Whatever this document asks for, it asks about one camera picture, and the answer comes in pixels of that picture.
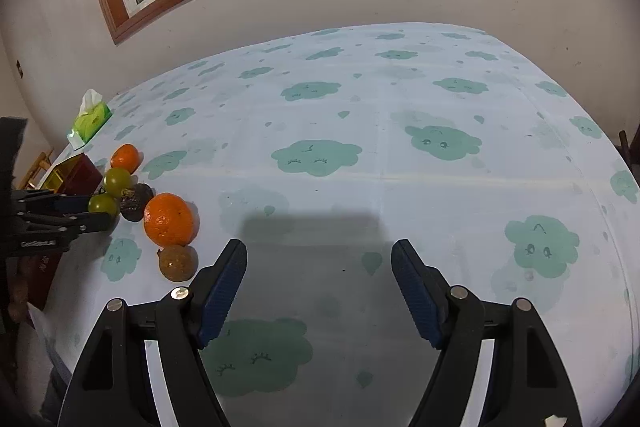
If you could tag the dark purple fruit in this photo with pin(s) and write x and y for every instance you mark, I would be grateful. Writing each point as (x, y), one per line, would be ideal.
(136, 202)

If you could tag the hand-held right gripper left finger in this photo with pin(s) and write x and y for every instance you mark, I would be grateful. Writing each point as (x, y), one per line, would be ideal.
(220, 302)

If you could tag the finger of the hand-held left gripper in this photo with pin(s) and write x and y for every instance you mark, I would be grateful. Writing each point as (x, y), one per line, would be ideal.
(72, 203)
(95, 223)

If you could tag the red open box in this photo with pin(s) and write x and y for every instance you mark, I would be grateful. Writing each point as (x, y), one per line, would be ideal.
(80, 174)

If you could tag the brown wrinkled fruit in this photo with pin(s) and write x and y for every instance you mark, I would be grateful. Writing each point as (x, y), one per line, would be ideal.
(176, 263)

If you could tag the small orange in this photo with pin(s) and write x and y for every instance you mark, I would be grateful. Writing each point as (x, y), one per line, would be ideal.
(124, 157)

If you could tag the dark wooden chair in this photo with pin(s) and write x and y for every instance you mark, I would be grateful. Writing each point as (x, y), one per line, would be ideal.
(627, 149)

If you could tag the green round fruit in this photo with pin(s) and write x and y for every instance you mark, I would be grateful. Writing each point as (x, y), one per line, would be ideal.
(104, 204)
(118, 181)

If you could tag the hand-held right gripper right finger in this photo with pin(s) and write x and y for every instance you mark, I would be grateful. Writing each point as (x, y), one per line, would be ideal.
(417, 297)

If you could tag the dark red box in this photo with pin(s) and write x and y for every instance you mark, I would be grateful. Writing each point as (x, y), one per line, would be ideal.
(44, 279)

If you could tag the cloud print tablecloth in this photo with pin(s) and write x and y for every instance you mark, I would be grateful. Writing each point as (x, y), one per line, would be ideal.
(350, 132)

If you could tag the green tissue pack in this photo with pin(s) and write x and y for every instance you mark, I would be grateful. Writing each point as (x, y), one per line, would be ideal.
(91, 119)

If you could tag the large orange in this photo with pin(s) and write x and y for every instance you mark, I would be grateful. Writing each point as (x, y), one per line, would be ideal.
(168, 219)

